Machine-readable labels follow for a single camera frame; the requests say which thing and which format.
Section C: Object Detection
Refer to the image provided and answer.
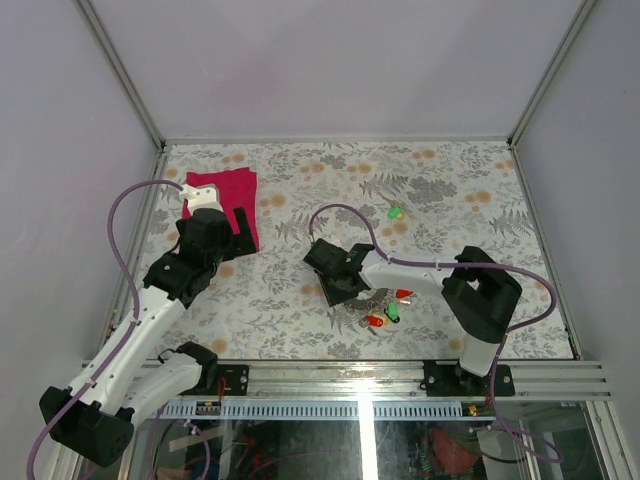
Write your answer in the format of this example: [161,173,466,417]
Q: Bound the green tagged key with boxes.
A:
[383,197,412,220]

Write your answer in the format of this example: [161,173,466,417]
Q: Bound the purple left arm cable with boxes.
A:
[24,179,184,479]

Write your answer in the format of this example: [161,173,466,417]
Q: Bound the white slotted cable duct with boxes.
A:
[161,399,480,421]

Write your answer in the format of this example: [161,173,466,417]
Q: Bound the red folded cloth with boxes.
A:
[186,167,260,249]

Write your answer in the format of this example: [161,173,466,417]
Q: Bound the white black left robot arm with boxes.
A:
[39,207,257,468]

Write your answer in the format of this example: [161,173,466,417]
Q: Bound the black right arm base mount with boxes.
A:
[419,360,515,397]

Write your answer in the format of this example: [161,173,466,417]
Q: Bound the aluminium front rail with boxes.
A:
[230,360,612,402]

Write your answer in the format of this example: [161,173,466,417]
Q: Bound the grey metal key organiser ring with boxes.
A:
[344,287,416,331]

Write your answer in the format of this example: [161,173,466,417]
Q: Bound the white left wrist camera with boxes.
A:
[179,184,223,218]

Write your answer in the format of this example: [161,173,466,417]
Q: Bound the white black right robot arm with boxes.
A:
[304,239,522,395]

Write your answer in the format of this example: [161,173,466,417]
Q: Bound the floral table mat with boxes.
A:
[137,141,574,360]

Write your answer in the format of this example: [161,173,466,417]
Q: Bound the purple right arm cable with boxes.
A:
[308,203,564,479]

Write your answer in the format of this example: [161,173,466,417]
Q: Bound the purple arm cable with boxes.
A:
[308,203,564,479]
[24,179,184,479]

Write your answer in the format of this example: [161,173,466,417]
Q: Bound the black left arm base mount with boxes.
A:
[194,364,250,397]

